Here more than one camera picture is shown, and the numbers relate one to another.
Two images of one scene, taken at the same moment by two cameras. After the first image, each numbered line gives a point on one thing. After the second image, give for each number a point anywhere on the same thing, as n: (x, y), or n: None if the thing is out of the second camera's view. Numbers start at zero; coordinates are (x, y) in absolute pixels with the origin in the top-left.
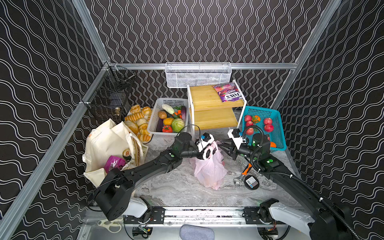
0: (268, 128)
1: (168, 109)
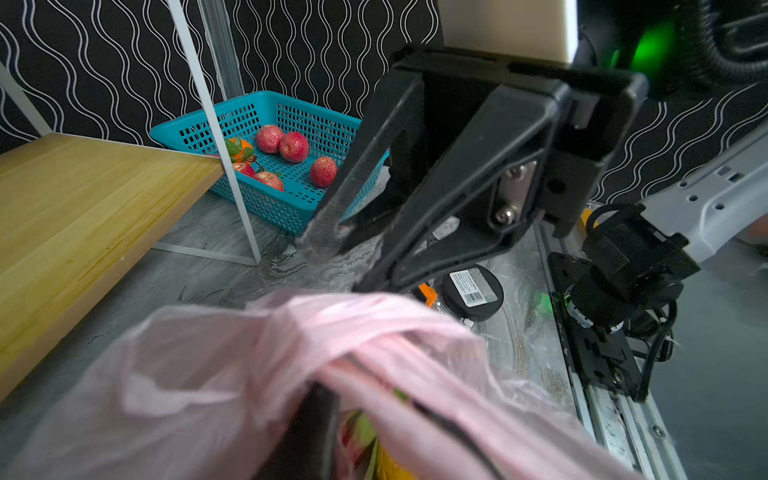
0: (293, 147)
1: None
